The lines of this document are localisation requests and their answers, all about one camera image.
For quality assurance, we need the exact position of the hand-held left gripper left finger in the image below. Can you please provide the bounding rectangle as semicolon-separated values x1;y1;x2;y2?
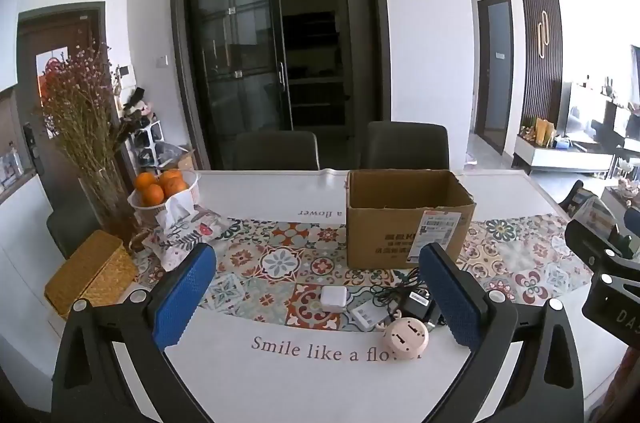
51;242;217;423

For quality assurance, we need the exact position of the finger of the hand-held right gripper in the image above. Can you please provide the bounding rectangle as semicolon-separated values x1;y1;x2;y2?
610;207;640;256
565;218;636;286

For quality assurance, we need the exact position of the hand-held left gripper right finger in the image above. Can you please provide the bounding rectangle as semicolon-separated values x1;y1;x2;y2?
418;243;585;423

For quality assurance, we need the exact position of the white battery charger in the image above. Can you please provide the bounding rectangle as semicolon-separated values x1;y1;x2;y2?
348;301;396;332

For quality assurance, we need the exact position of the brown cardboard box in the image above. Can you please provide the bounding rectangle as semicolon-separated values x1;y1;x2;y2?
345;169;477;270

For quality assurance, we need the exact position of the pink round power socket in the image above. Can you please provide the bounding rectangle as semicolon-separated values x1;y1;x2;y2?
382;317;430;360

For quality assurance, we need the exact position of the floral fabric tissue cover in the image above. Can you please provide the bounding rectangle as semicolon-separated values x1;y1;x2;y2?
141;193;233;273

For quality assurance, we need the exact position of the white television cabinet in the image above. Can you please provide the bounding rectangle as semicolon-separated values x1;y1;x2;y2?
512;134;617;177

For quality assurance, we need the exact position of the woven straw box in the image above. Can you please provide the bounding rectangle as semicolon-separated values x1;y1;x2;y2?
44;230;139;319

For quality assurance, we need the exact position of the white fruit basket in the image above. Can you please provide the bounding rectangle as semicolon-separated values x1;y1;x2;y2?
127;170;201;226

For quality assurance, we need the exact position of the tile patterned table mat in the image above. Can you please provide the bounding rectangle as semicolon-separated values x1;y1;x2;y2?
0;170;631;423

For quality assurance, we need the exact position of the white square charger plug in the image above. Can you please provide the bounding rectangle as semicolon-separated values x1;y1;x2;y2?
320;286;349;311

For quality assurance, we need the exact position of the glass vase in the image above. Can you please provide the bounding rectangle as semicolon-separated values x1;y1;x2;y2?
79;158;138;245

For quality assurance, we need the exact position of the dark dining chair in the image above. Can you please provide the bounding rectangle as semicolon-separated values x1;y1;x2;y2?
46;198;103;260
360;122;450;170
232;130;321;171

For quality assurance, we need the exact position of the white shoe rack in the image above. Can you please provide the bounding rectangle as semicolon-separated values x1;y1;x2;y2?
131;123;167;169

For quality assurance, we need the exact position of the grey interior door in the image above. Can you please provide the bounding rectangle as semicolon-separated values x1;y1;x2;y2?
475;0;514;155

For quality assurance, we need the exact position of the dried flower bouquet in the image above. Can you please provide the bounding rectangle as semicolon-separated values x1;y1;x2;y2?
42;40;137;184

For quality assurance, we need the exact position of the dark sliding glass door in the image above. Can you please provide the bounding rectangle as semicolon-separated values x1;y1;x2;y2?
189;0;295;170

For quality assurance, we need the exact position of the brown wooden entrance door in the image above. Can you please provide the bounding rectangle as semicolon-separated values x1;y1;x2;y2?
16;3;107;206

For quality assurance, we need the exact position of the black power adapter with cable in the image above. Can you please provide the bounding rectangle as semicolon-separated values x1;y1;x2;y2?
370;268;446;330

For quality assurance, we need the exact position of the dark slatted wall panel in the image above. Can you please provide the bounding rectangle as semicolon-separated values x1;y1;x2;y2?
519;0;564;139

